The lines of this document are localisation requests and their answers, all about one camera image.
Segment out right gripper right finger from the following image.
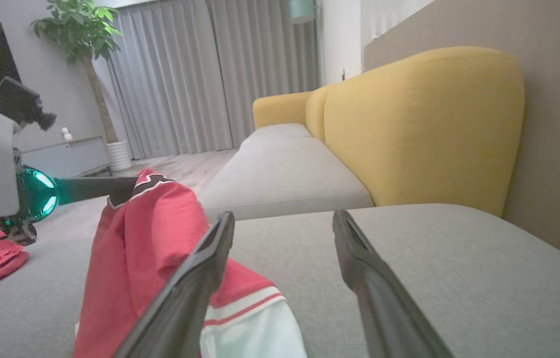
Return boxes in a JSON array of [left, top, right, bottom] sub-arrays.
[[332, 208, 454, 358]]

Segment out grey pleated curtain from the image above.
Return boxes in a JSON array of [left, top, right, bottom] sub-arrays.
[[92, 0, 321, 161]]

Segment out teal lampshade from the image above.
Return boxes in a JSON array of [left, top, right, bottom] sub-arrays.
[[288, 0, 318, 24]]

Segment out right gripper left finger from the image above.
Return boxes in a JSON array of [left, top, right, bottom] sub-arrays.
[[113, 211, 235, 358]]

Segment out small grey sofa seat cushion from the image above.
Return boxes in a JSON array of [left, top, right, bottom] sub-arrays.
[[239, 123, 314, 151]]

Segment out large grey seat cushion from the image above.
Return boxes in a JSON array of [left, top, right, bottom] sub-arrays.
[[0, 196, 560, 358]]

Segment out yellow sofa armrest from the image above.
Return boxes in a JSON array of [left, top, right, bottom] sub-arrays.
[[252, 91, 313, 131]]

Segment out green potted tree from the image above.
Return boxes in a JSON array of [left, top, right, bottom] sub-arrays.
[[30, 0, 124, 145]]

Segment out red jersey with white panel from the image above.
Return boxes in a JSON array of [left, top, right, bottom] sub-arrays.
[[72, 168, 308, 358]]

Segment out light grey TV cabinet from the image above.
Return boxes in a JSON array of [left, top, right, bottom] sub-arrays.
[[14, 135, 110, 179]]

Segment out large yellow sofa backrest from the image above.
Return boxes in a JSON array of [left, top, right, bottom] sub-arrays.
[[323, 46, 525, 218]]

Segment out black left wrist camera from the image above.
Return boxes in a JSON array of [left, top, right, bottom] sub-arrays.
[[0, 76, 57, 131]]

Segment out white ribbed plant pot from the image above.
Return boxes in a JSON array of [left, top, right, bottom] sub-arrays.
[[106, 140, 133, 173]]

